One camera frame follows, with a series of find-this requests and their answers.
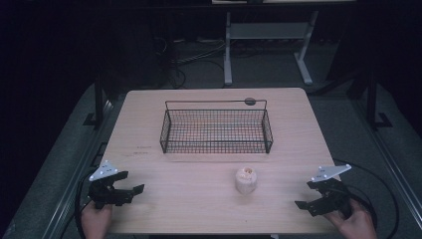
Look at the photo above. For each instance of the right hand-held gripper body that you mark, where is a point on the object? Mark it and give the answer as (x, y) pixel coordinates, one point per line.
(335, 192)

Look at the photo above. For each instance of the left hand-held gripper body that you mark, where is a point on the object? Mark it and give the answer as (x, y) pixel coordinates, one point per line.
(101, 194)

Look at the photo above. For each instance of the person's left hand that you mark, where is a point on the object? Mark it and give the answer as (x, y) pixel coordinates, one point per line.
(96, 220)

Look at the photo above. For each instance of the person's right hand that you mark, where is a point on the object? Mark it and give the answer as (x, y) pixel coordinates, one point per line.
(353, 224)

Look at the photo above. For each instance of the dark round sticker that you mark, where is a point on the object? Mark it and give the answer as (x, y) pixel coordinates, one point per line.
(250, 101)

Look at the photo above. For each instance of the aluminium frame rail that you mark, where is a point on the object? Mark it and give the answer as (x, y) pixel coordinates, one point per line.
(71, 189)
(389, 166)

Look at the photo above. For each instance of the black stand post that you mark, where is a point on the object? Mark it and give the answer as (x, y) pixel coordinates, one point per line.
(98, 99)
(373, 99)

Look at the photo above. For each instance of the white metal desk frame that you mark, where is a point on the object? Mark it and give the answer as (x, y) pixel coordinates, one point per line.
(268, 31)

